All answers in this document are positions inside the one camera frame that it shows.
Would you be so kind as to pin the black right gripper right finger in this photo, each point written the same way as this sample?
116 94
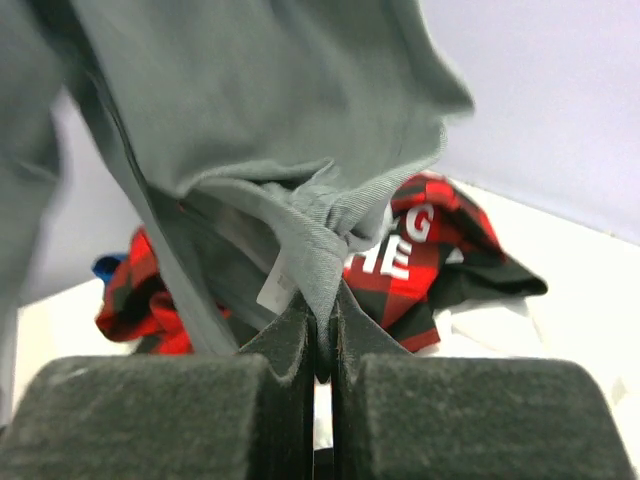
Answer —
400 416

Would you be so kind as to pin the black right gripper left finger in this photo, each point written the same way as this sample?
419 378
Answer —
245 416

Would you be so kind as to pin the grey button-up shirt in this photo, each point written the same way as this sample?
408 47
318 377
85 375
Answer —
239 130

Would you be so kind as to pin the red black plaid shirt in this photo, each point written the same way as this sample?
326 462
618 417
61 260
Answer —
441 252

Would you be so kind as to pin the white shirt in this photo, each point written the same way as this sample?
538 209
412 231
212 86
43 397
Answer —
497 329

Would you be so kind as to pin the blue garment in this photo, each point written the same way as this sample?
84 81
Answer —
105 266

